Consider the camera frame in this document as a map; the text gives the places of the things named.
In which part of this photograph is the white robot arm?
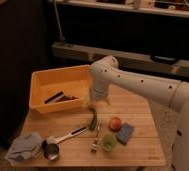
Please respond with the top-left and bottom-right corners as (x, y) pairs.
(89, 56), (189, 171)

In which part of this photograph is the metal measuring cup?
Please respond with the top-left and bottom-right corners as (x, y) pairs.
(42, 140), (59, 161)

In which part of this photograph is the grey crumpled cloth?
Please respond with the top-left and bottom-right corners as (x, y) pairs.
(5, 132), (43, 162)

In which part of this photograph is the red peach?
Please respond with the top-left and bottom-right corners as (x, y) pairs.
(109, 117), (122, 131)

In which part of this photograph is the green cucumber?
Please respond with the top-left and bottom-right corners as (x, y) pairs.
(89, 108), (97, 131)

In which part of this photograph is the small green cup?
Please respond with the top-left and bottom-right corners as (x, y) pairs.
(102, 134), (117, 152)

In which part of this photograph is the grey lower shelf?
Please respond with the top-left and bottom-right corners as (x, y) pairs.
(52, 42), (189, 79)

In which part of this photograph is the yellow plastic bin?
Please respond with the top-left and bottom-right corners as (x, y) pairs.
(29, 65), (91, 114)

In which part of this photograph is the silver fork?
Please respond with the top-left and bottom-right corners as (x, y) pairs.
(91, 121), (102, 153)

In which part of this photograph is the blue sponge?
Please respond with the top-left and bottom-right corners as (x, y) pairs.
(116, 123), (133, 145)

